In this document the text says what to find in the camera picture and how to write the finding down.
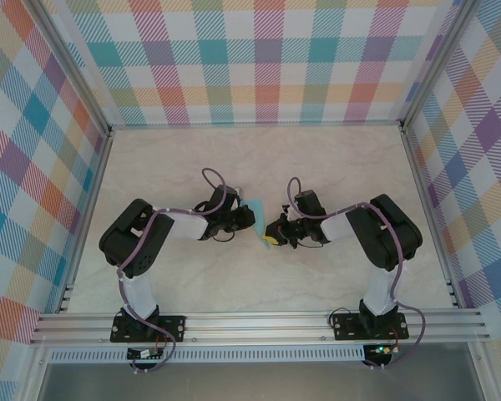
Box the light blue paper sheet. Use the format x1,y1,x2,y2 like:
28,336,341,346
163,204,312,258
240,198,275,251

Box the grey metal panel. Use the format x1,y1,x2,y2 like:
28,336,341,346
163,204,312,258
37,361,485,401

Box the small lit controller board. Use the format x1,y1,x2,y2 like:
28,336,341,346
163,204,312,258
365,343,400,356

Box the small black controller board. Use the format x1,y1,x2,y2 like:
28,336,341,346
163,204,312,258
127,348,166,361

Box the aluminium frame crossbar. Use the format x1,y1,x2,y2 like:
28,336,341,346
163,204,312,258
108,119,404,130

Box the aluminium mounting rail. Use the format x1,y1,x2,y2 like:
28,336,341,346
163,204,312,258
28,307,492,347

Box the perforated metal cable duct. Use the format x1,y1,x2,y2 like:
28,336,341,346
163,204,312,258
45,348,367,363

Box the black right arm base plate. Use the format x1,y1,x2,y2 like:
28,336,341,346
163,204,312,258
331,313,409,342

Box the aluminium table side rail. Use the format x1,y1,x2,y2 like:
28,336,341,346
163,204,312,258
58,129,114,314
400,124,471,310

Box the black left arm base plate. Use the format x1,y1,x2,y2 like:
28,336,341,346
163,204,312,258
109,315,188,344

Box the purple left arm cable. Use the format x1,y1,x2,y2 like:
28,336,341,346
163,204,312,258
116,167,229,375

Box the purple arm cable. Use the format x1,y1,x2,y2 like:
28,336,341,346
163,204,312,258
286,177,427,373
116,167,229,375

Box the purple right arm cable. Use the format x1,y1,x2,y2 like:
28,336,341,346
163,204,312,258
286,177,427,373

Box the aluminium frame post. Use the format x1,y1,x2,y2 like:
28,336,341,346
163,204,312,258
398,0,475,135
31,0,114,137

